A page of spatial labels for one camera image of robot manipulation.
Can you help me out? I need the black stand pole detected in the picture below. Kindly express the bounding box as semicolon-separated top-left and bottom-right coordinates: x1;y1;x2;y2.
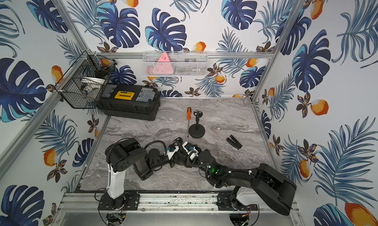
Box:
194;111;203;130
173;137;183;147

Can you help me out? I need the black round base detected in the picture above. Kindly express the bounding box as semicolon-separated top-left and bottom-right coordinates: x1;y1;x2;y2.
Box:
189;124;205;138

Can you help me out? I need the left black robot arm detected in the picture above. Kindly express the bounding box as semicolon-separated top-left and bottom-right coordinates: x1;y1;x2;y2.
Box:
105;138;182;200

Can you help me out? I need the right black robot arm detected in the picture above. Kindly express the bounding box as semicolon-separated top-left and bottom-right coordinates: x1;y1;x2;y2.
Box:
179;147;297;216

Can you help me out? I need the black clip piece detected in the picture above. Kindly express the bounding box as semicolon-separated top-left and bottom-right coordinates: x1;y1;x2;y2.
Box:
226;135;243;150

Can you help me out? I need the black plastic toolbox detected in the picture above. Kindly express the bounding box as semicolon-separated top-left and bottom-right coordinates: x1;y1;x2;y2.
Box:
96;84;160;121

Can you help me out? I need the pink triangle card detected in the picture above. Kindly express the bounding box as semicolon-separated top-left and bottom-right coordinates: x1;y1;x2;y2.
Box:
151;52;174;75

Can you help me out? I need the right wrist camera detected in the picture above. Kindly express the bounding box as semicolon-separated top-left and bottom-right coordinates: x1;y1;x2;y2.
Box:
182;141;202;161

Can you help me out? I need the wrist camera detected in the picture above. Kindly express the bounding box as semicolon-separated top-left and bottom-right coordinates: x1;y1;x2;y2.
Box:
166;144;179;160
182;141;202;161

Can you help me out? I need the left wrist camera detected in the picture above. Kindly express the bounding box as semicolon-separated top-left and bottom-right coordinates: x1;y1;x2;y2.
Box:
166;144;179;160

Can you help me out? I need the orange handled screwdriver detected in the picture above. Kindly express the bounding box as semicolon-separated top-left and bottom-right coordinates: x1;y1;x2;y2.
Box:
187;107;192;137

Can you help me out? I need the aluminium front rail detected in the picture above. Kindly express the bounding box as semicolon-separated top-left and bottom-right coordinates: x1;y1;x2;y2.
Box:
57;192;299;214

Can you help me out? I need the clear mesh wall tray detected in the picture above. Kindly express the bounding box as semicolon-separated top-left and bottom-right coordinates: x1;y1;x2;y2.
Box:
143;51;209;77

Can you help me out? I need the black wire basket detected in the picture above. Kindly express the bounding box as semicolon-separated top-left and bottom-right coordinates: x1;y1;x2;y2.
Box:
54;51;117;110

